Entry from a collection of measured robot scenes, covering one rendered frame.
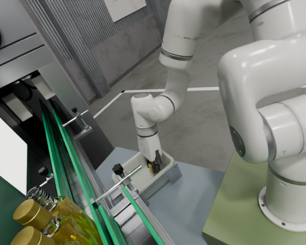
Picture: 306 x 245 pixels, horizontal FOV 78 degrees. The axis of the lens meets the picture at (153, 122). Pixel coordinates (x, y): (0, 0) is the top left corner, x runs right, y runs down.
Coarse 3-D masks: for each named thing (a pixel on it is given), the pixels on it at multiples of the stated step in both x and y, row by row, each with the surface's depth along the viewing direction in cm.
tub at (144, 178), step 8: (128, 160) 79; (136, 160) 80; (144, 160) 82; (168, 160) 73; (128, 168) 79; (144, 168) 82; (160, 168) 78; (168, 168) 68; (112, 176) 74; (136, 176) 80; (144, 176) 78; (152, 176) 77; (136, 184) 76; (144, 184) 75
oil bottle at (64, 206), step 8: (56, 200) 38; (64, 200) 39; (56, 208) 37; (64, 208) 37; (72, 208) 39; (56, 216) 36; (72, 216) 38; (80, 216) 40; (88, 216) 46; (88, 224) 42; (96, 232) 43
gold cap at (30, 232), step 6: (24, 228) 26; (30, 228) 25; (18, 234) 25; (24, 234) 25; (30, 234) 25; (36, 234) 25; (42, 234) 26; (18, 240) 24; (24, 240) 24; (30, 240) 24; (36, 240) 25; (42, 240) 25; (48, 240) 26
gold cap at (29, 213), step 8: (32, 200) 30; (24, 208) 29; (32, 208) 29; (40, 208) 30; (16, 216) 28; (24, 216) 28; (32, 216) 29; (40, 216) 30; (48, 216) 31; (24, 224) 29; (32, 224) 29; (40, 224) 30
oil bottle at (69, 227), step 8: (64, 216) 35; (64, 224) 33; (72, 224) 34; (80, 224) 38; (56, 232) 32; (64, 232) 32; (72, 232) 33; (80, 232) 35; (88, 232) 39; (56, 240) 31; (64, 240) 32; (80, 240) 34; (88, 240) 36; (96, 240) 40
